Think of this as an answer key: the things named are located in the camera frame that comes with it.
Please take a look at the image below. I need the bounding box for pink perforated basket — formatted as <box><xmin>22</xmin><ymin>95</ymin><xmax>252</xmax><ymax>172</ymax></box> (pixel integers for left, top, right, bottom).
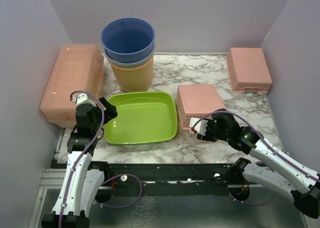
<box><xmin>176</xmin><ymin>84</ymin><xmax>225</xmax><ymax>130</ymax></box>
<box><xmin>226</xmin><ymin>47</ymin><xmax>273</xmax><ymax>94</ymax></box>

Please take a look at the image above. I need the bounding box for green plastic tray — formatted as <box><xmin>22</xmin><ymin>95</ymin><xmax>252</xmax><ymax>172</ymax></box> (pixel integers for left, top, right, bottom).
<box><xmin>103</xmin><ymin>91</ymin><xmax>178</xmax><ymax>145</ymax></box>

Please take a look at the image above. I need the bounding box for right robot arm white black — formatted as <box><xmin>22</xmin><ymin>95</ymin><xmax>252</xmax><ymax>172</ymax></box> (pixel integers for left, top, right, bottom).
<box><xmin>189</xmin><ymin>109</ymin><xmax>320</xmax><ymax>219</ymax></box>

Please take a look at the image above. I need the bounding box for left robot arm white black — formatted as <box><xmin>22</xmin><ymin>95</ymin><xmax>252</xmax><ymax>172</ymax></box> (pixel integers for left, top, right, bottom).
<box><xmin>41</xmin><ymin>93</ymin><xmax>118</xmax><ymax>228</ymax></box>

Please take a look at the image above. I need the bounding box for orange plastic bucket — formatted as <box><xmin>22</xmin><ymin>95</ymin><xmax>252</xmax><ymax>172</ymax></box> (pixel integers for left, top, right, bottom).
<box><xmin>108</xmin><ymin>56</ymin><xmax>154</xmax><ymax>92</ymax></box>

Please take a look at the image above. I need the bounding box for translucent pink storage box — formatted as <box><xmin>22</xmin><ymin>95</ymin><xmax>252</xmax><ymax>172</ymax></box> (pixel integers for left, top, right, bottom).
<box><xmin>40</xmin><ymin>44</ymin><xmax>105</xmax><ymax>128</ymax></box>

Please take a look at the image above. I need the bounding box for light blue plastic bucket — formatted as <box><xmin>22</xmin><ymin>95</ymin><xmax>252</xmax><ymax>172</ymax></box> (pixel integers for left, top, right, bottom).
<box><xmin>104</xmin><ymin>43</ymin><xmax>156</xmax><ymax>67</ymax></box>

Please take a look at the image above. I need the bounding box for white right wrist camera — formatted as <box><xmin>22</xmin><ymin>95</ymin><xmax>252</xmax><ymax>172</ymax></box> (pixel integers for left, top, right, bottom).
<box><xmin>189</xmin><ymin>117</ymin><xmax>208</xmax><ymax>136</ymax></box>

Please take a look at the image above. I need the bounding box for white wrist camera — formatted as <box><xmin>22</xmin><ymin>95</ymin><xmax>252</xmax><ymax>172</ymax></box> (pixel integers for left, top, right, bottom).
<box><xmin>189</xmin><ymin>117</ymin><xmax>208</xmax><ymax>136</ymax></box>
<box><xmin>71</xmin><ymin>93</ymin><xmax>96</xmax><ymax>107</ymax></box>

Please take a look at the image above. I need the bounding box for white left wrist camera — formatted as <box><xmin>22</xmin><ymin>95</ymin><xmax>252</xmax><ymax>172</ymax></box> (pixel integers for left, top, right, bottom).
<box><xmin>71</xmin><ymin>93</ymin><xmax>96</xmax><ymax>107</ymax></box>

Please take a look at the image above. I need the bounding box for black metal base rail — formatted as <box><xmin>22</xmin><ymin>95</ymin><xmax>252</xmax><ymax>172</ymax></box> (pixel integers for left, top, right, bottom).
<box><xmin>88</xmin><ymin>158</ymin><xmax>252</xmax><ymax>197</ymax></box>

